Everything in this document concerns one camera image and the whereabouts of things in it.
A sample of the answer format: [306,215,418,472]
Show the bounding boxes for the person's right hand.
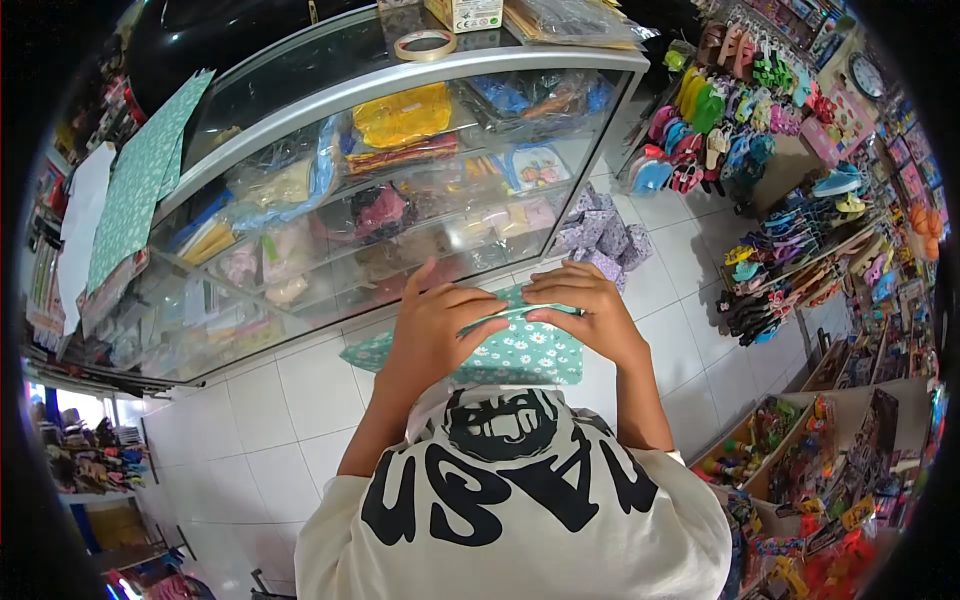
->
[519,260,651,371]

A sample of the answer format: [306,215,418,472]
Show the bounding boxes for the person's left hand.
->
[373,257,513,393]

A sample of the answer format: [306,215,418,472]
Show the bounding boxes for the person's left fingers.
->
[405,257,513,343]

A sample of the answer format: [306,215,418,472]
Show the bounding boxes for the person's right fingers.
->
[519,260,606,328]

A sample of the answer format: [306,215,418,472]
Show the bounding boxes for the green floral parcel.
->
[339,282,586,387]

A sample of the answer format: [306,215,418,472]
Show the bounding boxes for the pile of purple patterned boxes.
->
[549,183,654,294]

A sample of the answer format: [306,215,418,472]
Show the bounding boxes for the glass display counter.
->
[22,3,652,399]

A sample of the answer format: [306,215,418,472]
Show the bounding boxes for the slanted rack of sandals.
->
[714,166,901,348]

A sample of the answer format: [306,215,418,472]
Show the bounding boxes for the person's body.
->
[294,384,735,600]

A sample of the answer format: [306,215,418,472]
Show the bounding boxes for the roll of adhesive tape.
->
[393,28,459,63]

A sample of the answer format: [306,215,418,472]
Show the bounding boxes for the stack of clear plastic packets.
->
[502,0,661,51]

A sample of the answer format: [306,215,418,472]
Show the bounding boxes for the small cardboard box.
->
[424,0,505,34]

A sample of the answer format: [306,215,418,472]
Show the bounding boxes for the full shop shelf of toys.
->
[688,375,942,600]

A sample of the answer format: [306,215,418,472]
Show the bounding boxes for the green floral wrapping paper sheets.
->
[85,69,217,298]

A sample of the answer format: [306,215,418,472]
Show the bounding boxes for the white paper sheet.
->
[55,142,118,336]

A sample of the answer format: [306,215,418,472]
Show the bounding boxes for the full shop shelf of goods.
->
[30,386,198,600]

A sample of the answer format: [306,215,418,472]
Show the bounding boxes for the wall rack of colourful sandals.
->
[626,18,841,202]

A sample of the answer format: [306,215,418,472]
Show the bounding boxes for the wall display of hanging goods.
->
[798,75,955,380]

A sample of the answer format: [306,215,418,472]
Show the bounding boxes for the round wall clock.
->
[848,51,888,102]

